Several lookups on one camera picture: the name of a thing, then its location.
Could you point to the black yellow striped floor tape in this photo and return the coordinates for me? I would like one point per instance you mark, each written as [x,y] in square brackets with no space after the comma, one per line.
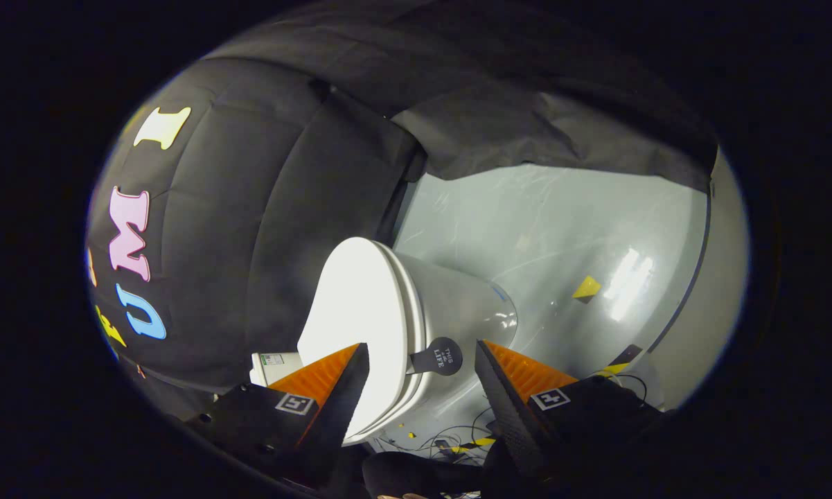
[616,364]

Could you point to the black backdrop cloth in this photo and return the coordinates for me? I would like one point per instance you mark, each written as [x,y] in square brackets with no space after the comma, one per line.
[263,222]

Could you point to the black lid lifter tab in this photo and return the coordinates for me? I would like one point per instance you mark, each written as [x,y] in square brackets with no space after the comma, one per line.
[443,356]

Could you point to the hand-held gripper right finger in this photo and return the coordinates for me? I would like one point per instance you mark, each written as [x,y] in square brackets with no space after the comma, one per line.
[509,416]

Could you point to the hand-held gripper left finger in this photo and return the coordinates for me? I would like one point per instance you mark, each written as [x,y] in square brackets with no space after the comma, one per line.
[343,409]

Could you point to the yellow floor tape patch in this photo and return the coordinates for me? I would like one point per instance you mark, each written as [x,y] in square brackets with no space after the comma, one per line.
[587,287]

